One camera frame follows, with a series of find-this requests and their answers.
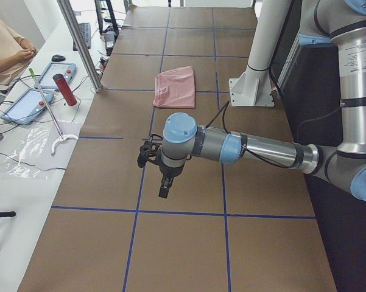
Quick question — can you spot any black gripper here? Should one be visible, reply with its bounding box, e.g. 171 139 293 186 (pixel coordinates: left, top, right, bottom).
158 155 186 198

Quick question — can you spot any pink Snoopy t-shirt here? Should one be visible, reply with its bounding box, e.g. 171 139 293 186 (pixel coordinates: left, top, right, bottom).
153 66 195 109

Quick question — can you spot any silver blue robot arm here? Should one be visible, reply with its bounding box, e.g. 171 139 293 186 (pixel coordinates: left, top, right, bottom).
157 1 366 201

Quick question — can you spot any reacher grabber tool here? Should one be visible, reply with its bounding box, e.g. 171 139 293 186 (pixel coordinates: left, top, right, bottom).
29 68 79 156

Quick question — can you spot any red water bottle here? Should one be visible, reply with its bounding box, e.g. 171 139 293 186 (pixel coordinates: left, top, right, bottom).
52 74 77 106

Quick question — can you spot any clear plastic bag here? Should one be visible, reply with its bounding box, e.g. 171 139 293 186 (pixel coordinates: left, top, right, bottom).
0 123 51 181

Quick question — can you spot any upper teach pendant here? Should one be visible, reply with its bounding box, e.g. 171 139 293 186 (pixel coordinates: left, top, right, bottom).
33 61 78 90

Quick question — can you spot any teach pendant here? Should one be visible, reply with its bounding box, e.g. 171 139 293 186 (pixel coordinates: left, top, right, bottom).
1 88 46 125
33 61 78 90

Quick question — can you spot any lower teach pendant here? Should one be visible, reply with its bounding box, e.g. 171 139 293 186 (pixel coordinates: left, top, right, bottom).
1 88 46 125

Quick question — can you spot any black box with label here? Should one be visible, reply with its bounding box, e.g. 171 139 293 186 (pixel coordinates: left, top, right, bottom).
103 31 116 56

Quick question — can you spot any black computer mouse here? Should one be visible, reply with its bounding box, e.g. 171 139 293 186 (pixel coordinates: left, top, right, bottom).
51 54 66 62

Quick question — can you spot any black keyboard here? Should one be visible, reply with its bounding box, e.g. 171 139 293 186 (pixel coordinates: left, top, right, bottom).
78 23 91 49

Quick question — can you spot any seated person beige shirt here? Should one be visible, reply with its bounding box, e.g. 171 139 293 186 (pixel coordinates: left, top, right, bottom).
0 20 37 86

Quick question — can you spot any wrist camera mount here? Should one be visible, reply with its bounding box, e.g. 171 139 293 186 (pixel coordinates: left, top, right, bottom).
137 134 163 168

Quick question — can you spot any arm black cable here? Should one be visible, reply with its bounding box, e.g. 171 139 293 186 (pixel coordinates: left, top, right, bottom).
147 101 293 168

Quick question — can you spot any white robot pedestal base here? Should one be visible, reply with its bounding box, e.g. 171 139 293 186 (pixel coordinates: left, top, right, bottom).
229 0 292 107

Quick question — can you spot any aluminium frame post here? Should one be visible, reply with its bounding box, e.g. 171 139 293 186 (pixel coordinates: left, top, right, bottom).
57 0 102 92

